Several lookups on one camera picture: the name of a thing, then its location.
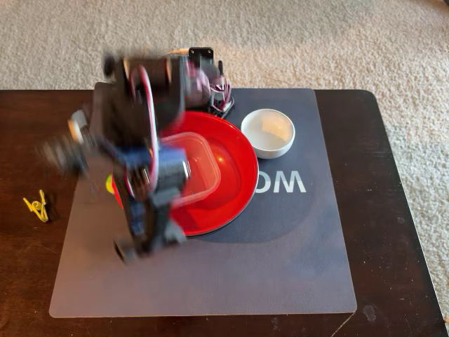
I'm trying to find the black gripper body blue servo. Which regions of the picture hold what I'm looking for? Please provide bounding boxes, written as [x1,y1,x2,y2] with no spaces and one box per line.
[112,143,192,211]

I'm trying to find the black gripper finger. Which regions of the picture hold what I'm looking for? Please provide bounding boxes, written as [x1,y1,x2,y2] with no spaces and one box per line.
[149,194,189,249]
[121,196,150,260]

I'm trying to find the clear plastic square container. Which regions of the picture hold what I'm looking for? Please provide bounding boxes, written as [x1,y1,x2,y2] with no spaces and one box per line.
[159,131,222,206]

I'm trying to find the yellow wire clip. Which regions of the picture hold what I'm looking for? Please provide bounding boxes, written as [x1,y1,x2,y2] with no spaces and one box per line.
[22,189,50,223]

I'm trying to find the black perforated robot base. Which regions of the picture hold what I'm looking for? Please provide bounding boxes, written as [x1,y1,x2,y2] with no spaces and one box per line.
[187,47,235,119]

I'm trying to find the large red bowl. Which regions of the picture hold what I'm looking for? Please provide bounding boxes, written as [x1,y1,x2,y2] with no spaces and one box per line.
[112,111,260,237]

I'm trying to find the small white bowl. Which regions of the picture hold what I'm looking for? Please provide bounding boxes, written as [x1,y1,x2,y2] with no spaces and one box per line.
[240,108,296,160]

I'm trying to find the grey mouse mat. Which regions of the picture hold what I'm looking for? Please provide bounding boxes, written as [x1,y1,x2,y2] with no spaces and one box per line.
[48,82,358,319]

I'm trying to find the red white wrist servo cable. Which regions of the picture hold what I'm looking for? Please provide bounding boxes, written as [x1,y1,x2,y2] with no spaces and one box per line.
[129,65,161,197]

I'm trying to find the small wrist board camera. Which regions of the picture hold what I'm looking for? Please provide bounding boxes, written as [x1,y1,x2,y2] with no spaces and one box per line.
[36,135,88,176]

